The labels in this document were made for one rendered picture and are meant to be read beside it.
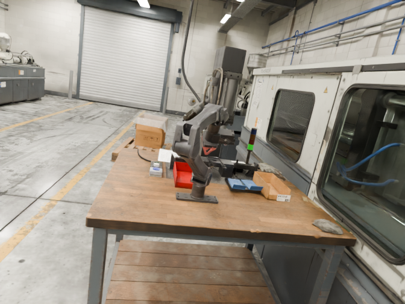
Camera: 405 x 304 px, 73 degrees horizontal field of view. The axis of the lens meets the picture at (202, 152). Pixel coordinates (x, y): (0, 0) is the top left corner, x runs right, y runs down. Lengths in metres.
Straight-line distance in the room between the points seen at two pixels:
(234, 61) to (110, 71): 9.52
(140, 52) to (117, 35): 0.96
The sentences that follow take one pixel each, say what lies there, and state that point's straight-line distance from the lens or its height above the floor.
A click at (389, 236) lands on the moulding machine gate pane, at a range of 1.33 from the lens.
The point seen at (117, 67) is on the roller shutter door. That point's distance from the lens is 10.98.
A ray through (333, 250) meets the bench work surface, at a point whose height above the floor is 0.82.
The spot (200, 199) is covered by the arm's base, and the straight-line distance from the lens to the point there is 1.29.
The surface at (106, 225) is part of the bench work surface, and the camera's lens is 1.10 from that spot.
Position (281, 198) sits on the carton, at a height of 0.92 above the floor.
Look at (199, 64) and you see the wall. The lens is 10.83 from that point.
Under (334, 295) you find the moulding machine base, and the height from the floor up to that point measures 0.55.
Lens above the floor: 1.44
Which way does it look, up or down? 14 degrees down
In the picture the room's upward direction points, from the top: 10 degrees clockwise
